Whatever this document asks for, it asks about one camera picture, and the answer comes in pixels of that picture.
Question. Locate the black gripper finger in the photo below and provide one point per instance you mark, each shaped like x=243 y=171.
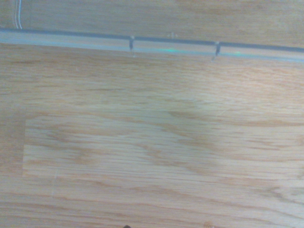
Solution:
x=127 y=226

